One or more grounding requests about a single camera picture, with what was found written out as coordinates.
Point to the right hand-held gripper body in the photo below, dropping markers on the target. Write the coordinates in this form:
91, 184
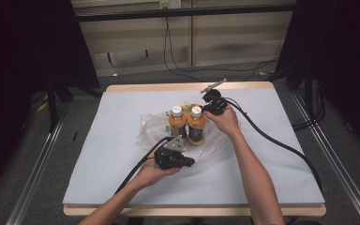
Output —
216, 101

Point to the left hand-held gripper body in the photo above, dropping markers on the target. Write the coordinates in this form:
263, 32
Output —
170, 156

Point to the orange juice bottle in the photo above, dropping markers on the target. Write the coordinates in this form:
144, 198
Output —
196, 128
176, 123

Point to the clear plastic bag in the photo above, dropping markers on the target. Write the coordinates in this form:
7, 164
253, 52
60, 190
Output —
150, 125

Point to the person's right hand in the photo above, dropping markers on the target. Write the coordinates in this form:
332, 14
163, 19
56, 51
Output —
226, 123

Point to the person's left hand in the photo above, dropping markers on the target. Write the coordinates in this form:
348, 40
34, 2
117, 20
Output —
151, 176

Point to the yellow round item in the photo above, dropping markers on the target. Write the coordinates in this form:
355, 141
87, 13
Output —
188, 108

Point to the wooden table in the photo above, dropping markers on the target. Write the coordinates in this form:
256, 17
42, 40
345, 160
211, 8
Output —
168, 86

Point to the white table cover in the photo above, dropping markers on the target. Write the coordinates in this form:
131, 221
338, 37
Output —
106, 140

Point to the black metal stand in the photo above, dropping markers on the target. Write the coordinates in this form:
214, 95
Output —
308, 84

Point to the black horizontal bar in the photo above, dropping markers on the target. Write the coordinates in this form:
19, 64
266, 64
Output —
181, 13

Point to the black tripod stand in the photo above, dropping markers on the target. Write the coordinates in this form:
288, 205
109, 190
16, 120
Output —
52, 106

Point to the dark curtain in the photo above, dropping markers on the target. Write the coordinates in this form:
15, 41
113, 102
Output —
18, 62
347, 62

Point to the white wall socket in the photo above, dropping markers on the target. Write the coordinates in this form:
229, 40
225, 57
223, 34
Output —
170, 3

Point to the metal floor rail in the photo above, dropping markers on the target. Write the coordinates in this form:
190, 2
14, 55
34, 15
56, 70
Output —
34, 175
334, 168

